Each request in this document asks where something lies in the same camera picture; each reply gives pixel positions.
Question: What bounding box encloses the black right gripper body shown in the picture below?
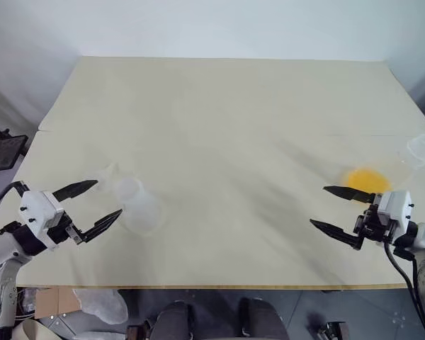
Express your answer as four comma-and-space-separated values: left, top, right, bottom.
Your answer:
353, 203, 398, 245

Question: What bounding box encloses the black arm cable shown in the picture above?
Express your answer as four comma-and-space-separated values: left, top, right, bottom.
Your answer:
383, 239, 425, 337
0, 181, 30, 221

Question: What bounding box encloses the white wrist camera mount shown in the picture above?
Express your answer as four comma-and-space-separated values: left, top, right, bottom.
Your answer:
376, 190, 417, 242
19, 190, 65, 251

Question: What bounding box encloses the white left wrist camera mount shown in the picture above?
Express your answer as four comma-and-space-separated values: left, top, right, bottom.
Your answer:
19, 190, 65, 251

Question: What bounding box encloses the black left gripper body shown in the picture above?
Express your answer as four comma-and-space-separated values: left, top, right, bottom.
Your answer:
45, 211, 85, 251

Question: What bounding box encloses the brown cardboard box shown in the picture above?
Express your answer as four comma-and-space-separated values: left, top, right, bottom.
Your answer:
34, 288, 81, 320

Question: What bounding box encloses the metal bracket on floor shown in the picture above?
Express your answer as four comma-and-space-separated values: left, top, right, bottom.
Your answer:
315, 319, 351, 340

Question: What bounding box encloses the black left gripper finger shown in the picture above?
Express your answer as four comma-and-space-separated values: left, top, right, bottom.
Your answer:
52, 179, 100, 204
78, 208, 124, 244

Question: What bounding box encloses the beige curved sheet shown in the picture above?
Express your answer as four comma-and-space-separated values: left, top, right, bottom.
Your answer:
12, 317, 63, 340

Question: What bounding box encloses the clear plastic cup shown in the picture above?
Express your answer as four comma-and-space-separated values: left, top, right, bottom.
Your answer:
98, 161, 168, 237

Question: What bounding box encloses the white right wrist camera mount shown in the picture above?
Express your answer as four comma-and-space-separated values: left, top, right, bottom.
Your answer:
376, 190, 417, 242

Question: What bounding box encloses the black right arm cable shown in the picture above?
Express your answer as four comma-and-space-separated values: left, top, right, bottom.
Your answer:
383, 239, 425, 337

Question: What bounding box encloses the beige table cover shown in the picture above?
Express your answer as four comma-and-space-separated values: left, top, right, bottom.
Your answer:
16, 55, 425, 291

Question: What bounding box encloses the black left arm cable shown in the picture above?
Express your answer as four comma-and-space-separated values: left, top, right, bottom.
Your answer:
0, 181, 30, 221

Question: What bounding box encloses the dark rounded shape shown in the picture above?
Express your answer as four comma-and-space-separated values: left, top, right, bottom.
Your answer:
237, 296, 286, 340
152, 300, 198, 340

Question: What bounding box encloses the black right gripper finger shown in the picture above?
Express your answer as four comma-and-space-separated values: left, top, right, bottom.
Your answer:
322, 184, 377, 205
309, 218, 365, 252

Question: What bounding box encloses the clear bag with yellow object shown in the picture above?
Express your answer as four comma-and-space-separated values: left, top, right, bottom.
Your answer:
339, 132, 425, 204

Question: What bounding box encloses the white plastic bag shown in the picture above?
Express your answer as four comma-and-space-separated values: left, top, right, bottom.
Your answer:
72, 288, 129, 326

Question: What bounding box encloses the black framed panel on stand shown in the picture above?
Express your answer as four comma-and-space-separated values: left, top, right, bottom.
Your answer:
0, 118, 28, 175

